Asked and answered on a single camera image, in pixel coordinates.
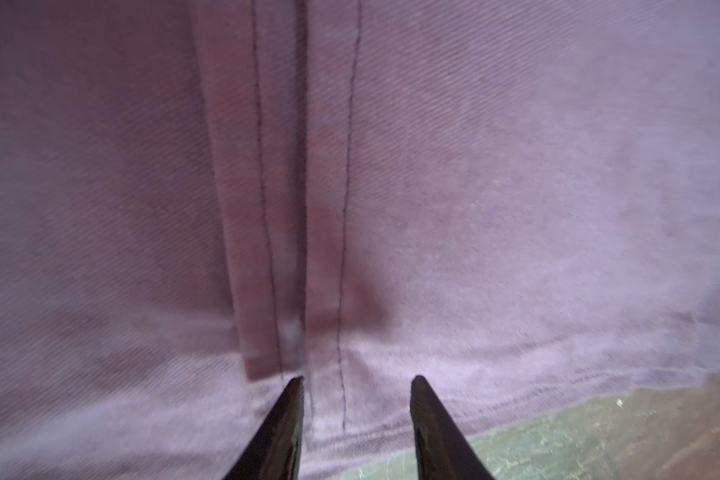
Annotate purple trousers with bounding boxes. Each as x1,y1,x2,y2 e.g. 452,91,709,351
0,1,720,479

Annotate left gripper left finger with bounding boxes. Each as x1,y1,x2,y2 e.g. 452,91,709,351
223,376,304,480

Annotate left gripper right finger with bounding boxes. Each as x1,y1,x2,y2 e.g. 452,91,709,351
410,375,494,480

